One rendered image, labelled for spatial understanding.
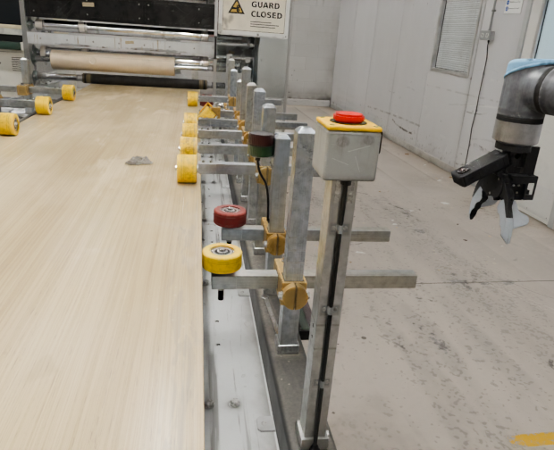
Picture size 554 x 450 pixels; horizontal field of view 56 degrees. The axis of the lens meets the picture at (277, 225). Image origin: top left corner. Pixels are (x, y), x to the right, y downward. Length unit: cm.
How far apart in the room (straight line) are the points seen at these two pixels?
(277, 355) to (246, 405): 12
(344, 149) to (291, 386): 52
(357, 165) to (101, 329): 44
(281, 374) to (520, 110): 70
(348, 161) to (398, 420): 155
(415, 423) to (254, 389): 108
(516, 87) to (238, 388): 82
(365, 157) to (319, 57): 967
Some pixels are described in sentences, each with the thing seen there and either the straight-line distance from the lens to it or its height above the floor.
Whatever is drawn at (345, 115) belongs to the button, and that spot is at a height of 123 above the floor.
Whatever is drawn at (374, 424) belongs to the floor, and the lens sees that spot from 206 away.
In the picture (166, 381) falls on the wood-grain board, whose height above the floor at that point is 90.
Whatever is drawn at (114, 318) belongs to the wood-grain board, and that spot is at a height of 90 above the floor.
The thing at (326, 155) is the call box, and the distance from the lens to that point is 65.
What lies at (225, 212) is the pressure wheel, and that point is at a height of 91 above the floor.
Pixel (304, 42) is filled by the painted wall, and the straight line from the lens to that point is 1024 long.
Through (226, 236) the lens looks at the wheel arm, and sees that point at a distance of 128.
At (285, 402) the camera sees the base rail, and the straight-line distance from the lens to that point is 98.
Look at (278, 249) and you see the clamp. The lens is 123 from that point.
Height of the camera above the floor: 132
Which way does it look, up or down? 21 degrees down
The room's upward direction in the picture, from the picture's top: 4 degrees clockwise
